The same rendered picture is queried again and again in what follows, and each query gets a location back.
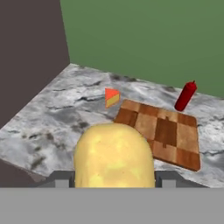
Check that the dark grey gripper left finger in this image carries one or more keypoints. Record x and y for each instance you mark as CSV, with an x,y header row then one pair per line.
x,y
59,180

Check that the dark brown cabinet side panel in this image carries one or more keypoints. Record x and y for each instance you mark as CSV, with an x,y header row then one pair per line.
x,y
29,55

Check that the orange cheese wedge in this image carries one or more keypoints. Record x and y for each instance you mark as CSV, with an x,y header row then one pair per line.
x,y
112,97

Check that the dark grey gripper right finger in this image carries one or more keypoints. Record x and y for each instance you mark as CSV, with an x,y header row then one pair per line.
x,y
169,180

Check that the wooden checkered cutting board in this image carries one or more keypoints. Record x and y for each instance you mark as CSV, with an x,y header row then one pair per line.
x,y
166,134

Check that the red condiment bottle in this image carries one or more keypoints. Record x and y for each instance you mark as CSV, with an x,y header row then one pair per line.
x,y
185,96

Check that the yellow potato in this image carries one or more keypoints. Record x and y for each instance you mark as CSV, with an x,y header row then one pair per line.
x,y
113,157

